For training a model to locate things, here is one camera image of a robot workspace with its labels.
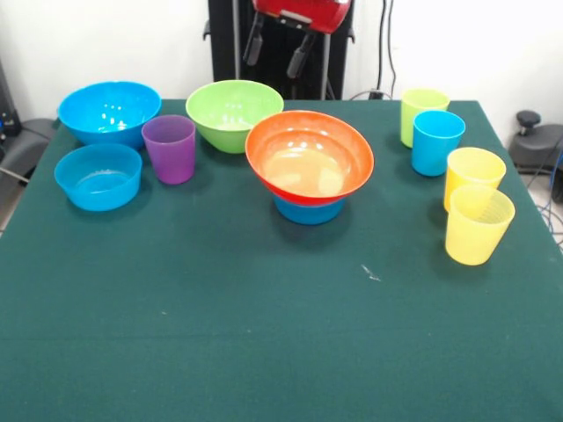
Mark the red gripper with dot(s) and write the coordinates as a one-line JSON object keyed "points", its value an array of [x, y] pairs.
{"points": [[316, 15]]}

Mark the orange bowl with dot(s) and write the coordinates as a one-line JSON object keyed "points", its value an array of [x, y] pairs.
{"points": [[308, 162]]}

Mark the purple cup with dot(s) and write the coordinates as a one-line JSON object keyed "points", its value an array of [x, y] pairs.
{"points": [[169, 154]]}

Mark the small blue bowl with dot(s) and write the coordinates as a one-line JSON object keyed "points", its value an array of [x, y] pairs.
{"points": [[308, 213], [97, 184]]}

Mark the green bowl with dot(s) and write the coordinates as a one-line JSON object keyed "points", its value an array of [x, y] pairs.
{"points": [[220, 114]]}

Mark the green cup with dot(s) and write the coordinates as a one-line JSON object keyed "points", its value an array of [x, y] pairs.
{"points": [[420, 105]]}

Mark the large blue bowl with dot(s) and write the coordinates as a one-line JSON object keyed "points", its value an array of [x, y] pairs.
{"points": [[110, 110]]}

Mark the blue cup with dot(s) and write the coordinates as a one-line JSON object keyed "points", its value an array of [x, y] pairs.
{"points": [[437, 145]]}

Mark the yellow cup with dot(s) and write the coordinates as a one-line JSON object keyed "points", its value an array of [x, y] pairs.
{"points": [[475, 169], [477, 233]]}

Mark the dark green tablecloth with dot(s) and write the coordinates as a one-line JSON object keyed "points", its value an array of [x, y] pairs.
{"points": [[281, 316]]}

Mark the black device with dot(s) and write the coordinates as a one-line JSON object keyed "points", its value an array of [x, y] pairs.
{"points": [[9, 110]]}

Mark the black stand base with knob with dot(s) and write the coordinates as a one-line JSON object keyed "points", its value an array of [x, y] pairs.
{"points": [[541, 149]]}

